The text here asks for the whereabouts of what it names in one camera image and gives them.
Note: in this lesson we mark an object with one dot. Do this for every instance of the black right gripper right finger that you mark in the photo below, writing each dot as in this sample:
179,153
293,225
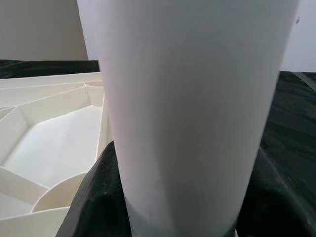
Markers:
271,212

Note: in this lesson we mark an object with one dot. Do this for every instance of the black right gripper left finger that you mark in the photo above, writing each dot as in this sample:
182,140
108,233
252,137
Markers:
98,209

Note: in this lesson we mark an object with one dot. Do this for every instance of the white plastic children tabletop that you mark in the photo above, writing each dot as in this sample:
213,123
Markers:
49,138

